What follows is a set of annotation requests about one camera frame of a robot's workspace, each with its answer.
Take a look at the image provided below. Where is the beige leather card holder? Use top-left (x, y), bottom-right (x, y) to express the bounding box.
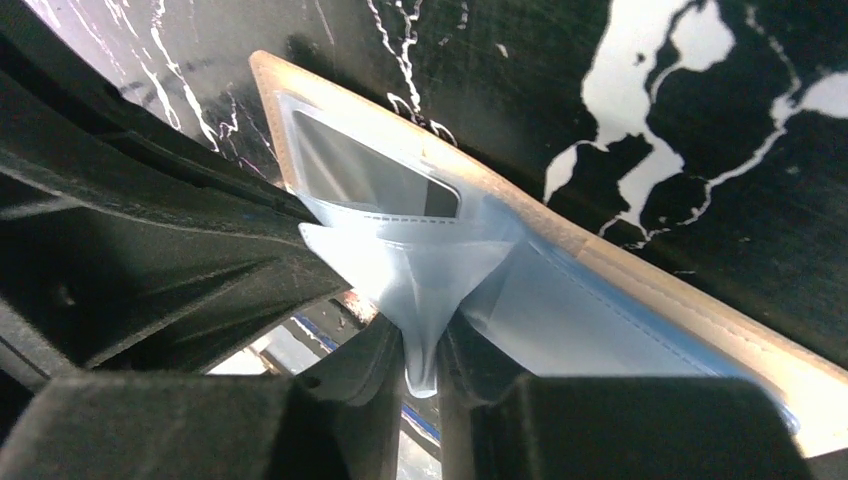
top-left (249, 51), bottom-right (847, 457)

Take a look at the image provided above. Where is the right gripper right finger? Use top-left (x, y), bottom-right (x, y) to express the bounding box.
top-left (437, 316), bottom-right (812, 479)

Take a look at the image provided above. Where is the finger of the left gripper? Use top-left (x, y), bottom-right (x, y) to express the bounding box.
top-left (1, 1), bottom-right (347, 390)

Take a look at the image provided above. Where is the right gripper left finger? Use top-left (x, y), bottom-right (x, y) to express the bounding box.
top-left (1, 318), bottom-right (403, 479)

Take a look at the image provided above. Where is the dark brown credit card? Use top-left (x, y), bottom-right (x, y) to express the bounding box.
top-left (292, 111), bottom-right (460, 218)

